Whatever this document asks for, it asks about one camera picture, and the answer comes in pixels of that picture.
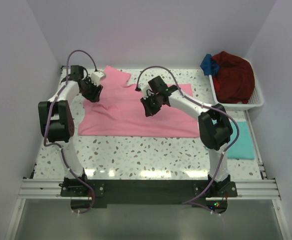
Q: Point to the dark red t shirt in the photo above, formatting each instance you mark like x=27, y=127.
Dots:
x=234, y=81

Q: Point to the aluminium frame rail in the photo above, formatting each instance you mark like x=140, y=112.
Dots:
x=265, y=189

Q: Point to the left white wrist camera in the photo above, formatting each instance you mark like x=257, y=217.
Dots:
x=97, y=76

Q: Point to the folded teal t shirt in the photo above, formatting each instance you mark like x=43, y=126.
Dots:
x=243, y=147

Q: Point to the blue t shirt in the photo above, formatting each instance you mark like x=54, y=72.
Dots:
x=209, y=66

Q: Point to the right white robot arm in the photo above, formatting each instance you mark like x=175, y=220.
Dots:
x=214, y=125

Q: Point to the white plastic laundry basket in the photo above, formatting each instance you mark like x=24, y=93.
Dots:
x=256, y=100

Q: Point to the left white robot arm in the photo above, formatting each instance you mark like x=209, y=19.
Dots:
x=55, y=117

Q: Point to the pink t shirt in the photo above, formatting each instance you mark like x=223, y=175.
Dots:
x=120, y=113

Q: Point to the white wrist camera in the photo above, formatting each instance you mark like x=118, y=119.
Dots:
x=143, y=89
x=97, y=76

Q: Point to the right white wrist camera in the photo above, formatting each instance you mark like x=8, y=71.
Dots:
x=143, y=89

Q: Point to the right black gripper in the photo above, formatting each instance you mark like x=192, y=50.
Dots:
x=149, y=111

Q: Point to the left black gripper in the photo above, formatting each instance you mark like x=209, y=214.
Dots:
x=95, y=96

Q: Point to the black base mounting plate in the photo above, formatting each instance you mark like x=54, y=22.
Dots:
x=99, y=193

